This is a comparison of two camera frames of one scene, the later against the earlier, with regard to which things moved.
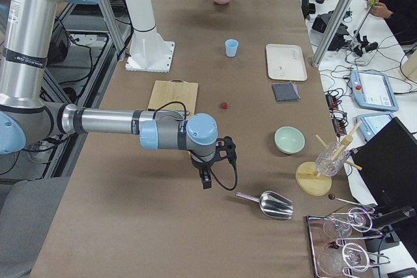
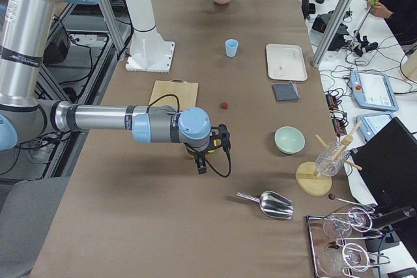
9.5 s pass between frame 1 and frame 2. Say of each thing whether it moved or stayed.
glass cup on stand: stayed
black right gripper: moved
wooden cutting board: stayed
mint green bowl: stayed
